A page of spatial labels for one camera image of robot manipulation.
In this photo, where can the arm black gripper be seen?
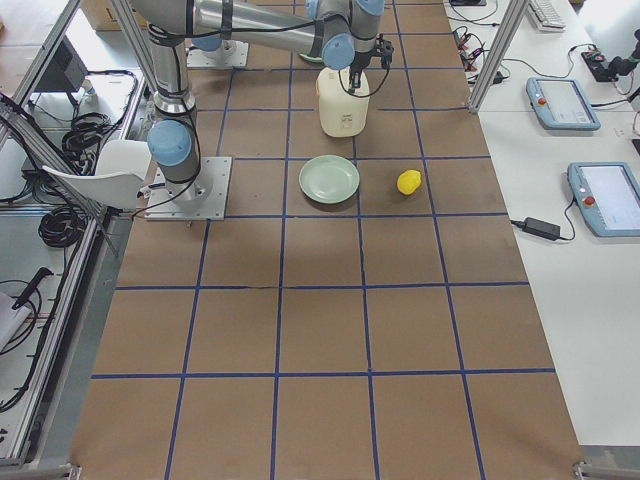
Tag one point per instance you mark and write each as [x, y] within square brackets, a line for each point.
[359, 61]

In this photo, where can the white rice cooker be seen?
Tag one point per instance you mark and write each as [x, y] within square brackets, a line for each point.
[341, 115]

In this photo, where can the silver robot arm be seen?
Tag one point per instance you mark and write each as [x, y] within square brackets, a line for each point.
[344, 35]
[211, 45]

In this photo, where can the far green plate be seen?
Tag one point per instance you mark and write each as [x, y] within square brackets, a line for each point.
[311, 59]

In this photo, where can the green plate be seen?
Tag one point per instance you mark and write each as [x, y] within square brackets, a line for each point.
[311, 59]
[329, 179]

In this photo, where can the near green plate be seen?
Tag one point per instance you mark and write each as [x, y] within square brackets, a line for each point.
[329, 179]

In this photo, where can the yellow lemon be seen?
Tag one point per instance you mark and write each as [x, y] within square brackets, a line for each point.
[409, 181]

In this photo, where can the white keyboard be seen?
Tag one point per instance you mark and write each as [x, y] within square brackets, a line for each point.
[544, 16]

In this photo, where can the far blue teach pendant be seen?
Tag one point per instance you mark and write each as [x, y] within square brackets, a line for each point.
[561, 104]

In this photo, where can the blue teach pendant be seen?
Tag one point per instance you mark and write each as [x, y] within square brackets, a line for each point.
[561, 104]
[607, 195]

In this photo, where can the brown paper table mat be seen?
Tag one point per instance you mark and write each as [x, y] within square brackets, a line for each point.
[383, 337]

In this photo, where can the black power adapter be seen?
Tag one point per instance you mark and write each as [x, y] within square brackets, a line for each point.
[541, 229]

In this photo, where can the black red control box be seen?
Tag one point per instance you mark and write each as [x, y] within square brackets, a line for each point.
[598, 66]

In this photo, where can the white plastic chair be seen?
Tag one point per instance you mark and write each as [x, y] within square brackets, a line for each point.
[119, 175]

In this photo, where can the cardboard box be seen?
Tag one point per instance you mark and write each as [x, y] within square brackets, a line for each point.
[100, 15]

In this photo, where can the near blue teach pendant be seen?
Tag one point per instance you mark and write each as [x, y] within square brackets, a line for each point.
[607, 195]

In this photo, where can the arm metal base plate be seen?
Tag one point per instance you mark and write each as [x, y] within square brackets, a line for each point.
[229, 55]
[204, 199]

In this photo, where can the aluminium frame post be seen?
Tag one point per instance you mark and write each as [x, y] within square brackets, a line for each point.
[501, 42]

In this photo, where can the aluminium frame rail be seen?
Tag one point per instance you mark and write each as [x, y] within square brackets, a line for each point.
[31, 32]

